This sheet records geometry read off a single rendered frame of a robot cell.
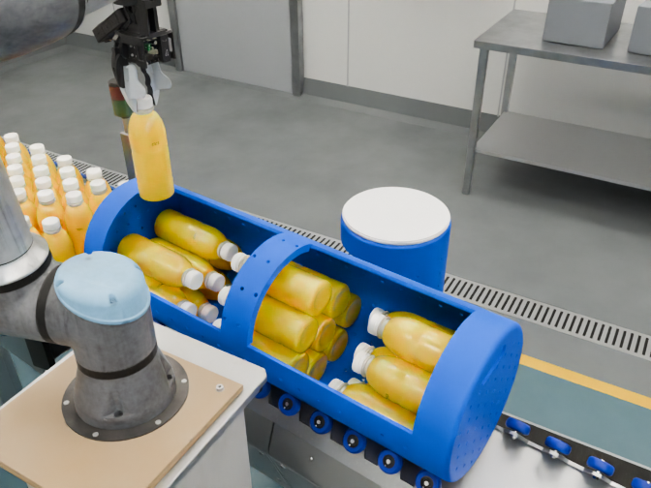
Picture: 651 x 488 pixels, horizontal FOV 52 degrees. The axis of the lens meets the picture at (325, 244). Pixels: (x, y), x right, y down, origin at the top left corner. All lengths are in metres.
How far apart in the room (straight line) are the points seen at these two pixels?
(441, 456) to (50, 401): 0.60
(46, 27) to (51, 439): 0.58
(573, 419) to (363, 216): 1.34
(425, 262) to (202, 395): 0.79
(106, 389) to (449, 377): 0.50
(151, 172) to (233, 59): 4.24
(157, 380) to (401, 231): 0.82
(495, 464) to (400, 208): 0.73
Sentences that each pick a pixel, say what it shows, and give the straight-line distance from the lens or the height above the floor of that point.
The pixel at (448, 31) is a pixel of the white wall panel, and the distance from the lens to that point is 4.65.
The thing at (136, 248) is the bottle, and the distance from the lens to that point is 1.46.
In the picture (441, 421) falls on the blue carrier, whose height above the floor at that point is 1.15.
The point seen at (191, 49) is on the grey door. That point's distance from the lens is 5.82.
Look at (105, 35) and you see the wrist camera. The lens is 1.32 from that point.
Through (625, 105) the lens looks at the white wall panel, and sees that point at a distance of 4.51.
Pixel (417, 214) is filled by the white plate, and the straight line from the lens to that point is 1.72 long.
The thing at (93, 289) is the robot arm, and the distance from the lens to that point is 0.93.
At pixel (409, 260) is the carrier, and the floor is 0.98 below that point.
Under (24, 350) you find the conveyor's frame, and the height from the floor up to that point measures 0.79.
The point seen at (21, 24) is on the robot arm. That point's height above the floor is 1.74.
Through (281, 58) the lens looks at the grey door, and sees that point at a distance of 5.28.
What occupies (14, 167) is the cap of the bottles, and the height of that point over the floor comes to 1.11.
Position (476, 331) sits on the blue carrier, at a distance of 1.07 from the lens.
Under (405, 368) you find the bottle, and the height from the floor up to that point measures 1.14.
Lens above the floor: 1.92
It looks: 34 degrees down
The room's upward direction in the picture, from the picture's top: straight up
